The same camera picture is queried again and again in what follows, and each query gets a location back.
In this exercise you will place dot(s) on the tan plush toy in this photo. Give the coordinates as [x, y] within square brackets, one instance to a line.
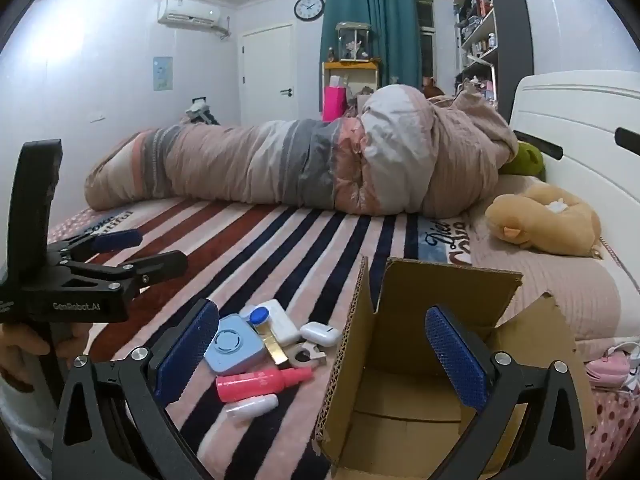
[545, 225]

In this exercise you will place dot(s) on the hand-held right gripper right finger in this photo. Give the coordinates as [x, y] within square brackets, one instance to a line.
[457, 365]

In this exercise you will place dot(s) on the polka dot bed sheet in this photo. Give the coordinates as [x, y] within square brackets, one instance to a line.
[617, 430]

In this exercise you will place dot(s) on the white air conditioner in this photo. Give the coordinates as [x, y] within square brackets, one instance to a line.
[190, 12]

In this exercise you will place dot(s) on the striped blanket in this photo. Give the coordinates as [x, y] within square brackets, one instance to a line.
[280, 260]

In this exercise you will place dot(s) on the white headboard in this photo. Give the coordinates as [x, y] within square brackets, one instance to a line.
[575, 125]

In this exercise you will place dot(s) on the glass display case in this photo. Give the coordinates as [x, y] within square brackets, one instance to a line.
[353, 41]

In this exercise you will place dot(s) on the pink gift bag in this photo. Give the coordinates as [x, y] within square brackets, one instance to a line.
[334, 102]

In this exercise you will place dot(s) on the light blue square device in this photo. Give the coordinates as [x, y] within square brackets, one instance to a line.
[235, 345]

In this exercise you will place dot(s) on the white earbuds case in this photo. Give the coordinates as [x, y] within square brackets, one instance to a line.
[320, 333]

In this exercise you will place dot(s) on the round wall clock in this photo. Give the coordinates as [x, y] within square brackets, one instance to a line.
[309, 8]

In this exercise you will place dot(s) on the yellow shelf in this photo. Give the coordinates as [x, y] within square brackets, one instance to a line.
[367, 67]

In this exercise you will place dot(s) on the gold tube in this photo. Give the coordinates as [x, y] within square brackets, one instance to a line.
[274, 347]

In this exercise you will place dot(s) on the white door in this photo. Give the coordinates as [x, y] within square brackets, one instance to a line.
[267, 75]

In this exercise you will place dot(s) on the wall poster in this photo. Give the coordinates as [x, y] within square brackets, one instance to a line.
[162, 73]

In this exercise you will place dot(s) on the teal curtain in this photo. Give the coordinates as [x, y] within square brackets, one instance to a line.
[395, 35]

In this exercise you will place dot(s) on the pink and grey quilt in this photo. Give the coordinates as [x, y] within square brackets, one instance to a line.
[280, 160]

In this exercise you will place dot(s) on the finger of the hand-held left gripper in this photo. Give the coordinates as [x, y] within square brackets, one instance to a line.
[150, 267]
[117, 240]

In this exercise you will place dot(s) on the pink spray bottle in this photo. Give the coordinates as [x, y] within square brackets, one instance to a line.
[255, 383]

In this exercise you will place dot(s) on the person's left hand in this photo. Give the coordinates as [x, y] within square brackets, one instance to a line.
[25, 350]

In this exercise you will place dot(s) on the dark bookshelf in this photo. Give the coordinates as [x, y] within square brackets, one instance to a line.
[515, 20]

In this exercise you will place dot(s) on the green plush toy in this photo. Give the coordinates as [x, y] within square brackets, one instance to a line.
[527, 157]

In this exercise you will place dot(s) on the pink quilted pillow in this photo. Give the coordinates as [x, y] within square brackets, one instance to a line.
[575, 290]

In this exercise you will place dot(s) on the pink plastic item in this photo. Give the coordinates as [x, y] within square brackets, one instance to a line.
[607, 369]

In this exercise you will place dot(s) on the brown cardboard box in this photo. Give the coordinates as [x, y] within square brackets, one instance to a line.
[400, 410]

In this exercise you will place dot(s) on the small white bottle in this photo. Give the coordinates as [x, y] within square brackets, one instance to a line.
[252, 406]

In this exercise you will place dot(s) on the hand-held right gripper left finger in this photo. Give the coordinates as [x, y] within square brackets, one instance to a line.
[185, 355]

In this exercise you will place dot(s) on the blue and white lens case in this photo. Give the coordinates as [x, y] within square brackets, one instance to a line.
[259, 316]

